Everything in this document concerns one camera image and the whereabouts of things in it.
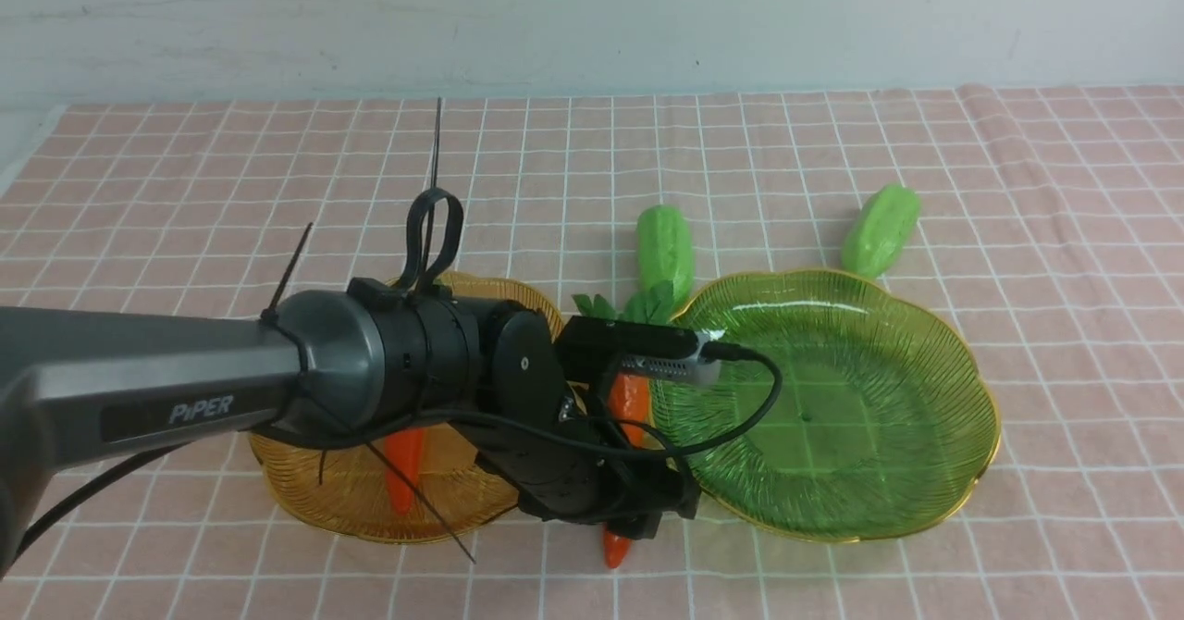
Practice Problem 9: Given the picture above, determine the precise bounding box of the green ribbed plastic plate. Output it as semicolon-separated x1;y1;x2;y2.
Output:
673;269;1002;543

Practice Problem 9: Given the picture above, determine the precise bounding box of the black cable tie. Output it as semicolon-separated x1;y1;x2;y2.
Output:
395;97;464;292

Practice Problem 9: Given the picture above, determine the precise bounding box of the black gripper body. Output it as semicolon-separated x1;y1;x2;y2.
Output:
453;396;702;540

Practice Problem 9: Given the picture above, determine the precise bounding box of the amber ribbed plastic plate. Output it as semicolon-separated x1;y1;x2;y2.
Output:
247;271;596;545

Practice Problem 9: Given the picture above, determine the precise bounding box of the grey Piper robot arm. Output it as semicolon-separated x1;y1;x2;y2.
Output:
4;279;699;570

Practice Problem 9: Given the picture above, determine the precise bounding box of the toy carrot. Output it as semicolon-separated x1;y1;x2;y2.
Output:
382;428;426;515
572;279;678;571

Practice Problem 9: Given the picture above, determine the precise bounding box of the green toy gourd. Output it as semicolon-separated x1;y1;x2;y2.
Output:
635;205;697;309
839;185;921;280

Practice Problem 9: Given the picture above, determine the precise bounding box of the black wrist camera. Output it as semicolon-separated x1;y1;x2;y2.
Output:
554;316;722;387

